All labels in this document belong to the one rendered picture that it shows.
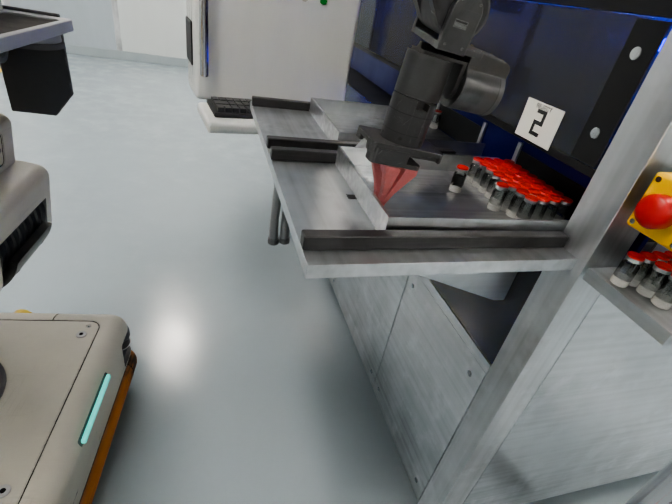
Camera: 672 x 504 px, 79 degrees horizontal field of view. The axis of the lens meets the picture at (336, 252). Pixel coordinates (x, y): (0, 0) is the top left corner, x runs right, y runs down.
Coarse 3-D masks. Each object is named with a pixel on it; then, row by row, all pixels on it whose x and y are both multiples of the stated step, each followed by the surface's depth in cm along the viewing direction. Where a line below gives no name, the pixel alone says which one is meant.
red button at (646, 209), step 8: (640, 200) 47; (648, 200) 46; (656, 200) 45; (664, 200) 45; (640, 208) 47; (648, 208) 46; (656, 208) 45; (664, 208) 45; (640, 216) 47; (648, 216) 46; (656, 216) 45; (664, 216) 45; (640, 224) 47; (648, 224) 46; (656, 224) 45; (664, 224) 45
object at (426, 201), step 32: (352, 160) 75; (416, 160) 78; (448, 160) 80; (416, 192) 69; (448, 192) 72; (384, 224) 54; (416, 224) 54; (448, 224) 56; (480, 224) 57; (512, 224) 58; (544, 224) 60
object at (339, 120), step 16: (320, 112) 92; (336, 112) 104; (352, 112) 105; (368, 112) 106; (384, 112) 107; (336, 128) 82; (352, 128) 95; (432, 144) 87; (448, 144) 88; (464, 144) 89; (480, 144) 90
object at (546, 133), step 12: (528, 108) 67; (540, 108) 65; (552, 108) 63; (528, 120) 67; (540, 120) 65; (552, 120) 63; (516, 132) 70; (528, 132) 67; (540, 132) 65; (552, 132) 63; (540, 144) 65
